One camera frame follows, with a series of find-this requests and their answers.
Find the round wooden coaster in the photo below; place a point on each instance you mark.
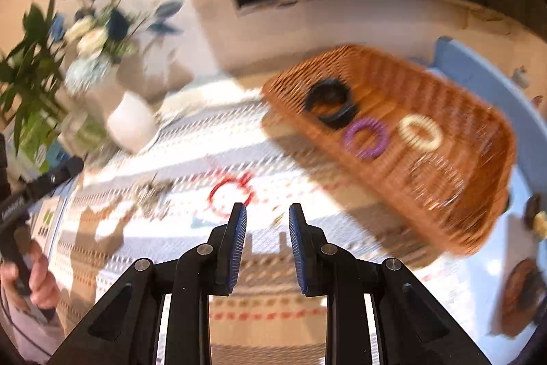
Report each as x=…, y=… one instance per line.
x=522, y=296

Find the blue chair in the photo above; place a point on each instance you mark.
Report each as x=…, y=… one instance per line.
x=478, y=74

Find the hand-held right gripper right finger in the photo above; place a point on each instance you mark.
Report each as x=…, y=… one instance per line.
x=297, y=249

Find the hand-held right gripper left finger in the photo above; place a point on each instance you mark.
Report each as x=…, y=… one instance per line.
x=237, y=245

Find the person's left forearm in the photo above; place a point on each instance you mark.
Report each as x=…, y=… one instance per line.
x=21, y=330

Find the green leafy plant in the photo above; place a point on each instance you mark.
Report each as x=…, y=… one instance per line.
x=25, y=74

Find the person's left hand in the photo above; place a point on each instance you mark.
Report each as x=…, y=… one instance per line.
x=40, y=277

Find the patterned white tablecloth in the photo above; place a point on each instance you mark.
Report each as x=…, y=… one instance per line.
x=265, y=177

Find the white ceramic vase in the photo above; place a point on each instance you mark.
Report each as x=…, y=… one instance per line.
x=130, y=121

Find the blue and white flower bouquet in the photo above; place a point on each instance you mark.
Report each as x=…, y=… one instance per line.
x=102, y=10

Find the brown wicker basket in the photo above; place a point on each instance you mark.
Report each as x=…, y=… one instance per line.
x=427, y=185

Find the printed card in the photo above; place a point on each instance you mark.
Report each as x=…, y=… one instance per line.
x=45, y=219

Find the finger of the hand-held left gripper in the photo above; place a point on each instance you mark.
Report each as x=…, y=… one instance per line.
x=51, y=179

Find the small brown ornament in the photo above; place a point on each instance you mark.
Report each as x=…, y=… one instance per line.
x=535, y=215

